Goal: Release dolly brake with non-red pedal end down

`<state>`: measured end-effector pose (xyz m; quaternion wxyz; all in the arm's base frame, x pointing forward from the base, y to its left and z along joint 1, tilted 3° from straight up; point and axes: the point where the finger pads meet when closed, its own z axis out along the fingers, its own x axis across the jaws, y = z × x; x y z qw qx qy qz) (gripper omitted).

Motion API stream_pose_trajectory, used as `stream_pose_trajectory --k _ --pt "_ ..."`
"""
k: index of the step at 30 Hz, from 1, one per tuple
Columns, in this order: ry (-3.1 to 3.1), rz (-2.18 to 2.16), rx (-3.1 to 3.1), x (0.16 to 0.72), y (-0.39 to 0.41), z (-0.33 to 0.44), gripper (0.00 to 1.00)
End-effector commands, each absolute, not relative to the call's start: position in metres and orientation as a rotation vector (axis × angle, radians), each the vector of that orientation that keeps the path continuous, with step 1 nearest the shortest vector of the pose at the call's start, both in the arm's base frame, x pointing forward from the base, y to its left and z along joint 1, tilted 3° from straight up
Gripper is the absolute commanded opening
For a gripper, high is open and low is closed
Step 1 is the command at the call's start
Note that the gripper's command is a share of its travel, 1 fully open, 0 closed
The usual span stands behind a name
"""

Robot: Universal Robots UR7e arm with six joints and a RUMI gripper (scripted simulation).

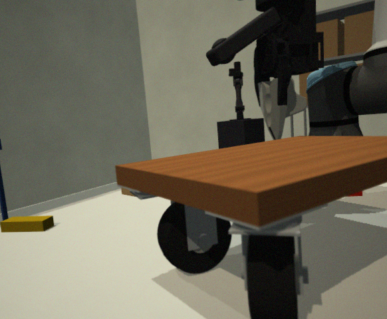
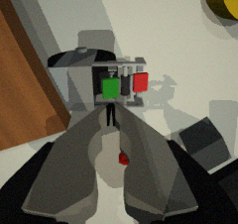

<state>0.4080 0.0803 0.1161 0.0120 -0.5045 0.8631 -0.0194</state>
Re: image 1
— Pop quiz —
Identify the small brown cube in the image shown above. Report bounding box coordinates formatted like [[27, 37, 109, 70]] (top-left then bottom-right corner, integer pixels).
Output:
[[121, 187, 135, 197]]

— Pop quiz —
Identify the olive yellow rectangular block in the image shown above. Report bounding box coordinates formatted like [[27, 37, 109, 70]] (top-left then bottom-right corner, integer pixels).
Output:
[[0, 216, 54, 233]]

